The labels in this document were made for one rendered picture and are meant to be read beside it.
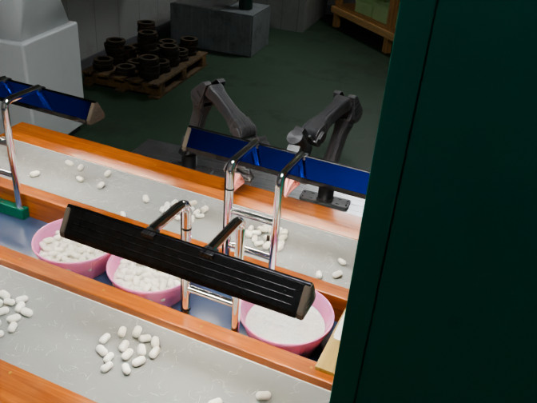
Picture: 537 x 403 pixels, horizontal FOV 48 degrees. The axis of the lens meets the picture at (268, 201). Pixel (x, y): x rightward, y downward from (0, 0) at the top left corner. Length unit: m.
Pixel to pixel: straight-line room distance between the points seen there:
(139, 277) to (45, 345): 0.36
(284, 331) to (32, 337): 0.66
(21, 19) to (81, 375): 2.74
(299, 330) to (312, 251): 0.38
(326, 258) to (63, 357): 0.86
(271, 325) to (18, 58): 2.70
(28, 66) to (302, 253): 2.47
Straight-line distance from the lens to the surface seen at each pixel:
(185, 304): 1.67
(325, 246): 2.03
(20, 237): 2.22
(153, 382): 1.55
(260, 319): 1.72
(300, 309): 1.25
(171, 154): 2.73
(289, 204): 2.19
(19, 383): 1.56
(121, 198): 2.25
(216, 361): 1.59
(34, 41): 4.02
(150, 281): 1.84
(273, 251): 1.75
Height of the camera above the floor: 1.87
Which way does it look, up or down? 30 degrees down
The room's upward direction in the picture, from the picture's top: 5 degrees clockwise
